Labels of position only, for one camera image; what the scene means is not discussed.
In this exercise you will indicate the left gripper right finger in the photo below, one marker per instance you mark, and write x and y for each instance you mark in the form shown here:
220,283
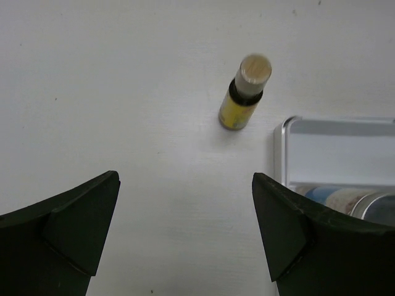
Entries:
314,250

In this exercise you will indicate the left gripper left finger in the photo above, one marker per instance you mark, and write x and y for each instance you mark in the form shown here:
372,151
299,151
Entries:
54,247

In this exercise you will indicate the blue-label silver-cap jar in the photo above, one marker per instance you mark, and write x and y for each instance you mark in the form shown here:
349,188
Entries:
365,204

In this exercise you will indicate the white tiered organizer tray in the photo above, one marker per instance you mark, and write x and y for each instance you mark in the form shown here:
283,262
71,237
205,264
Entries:
339,152

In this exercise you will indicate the left yellow sauce bottle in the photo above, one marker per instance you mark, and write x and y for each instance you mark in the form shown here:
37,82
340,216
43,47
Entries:
245,92

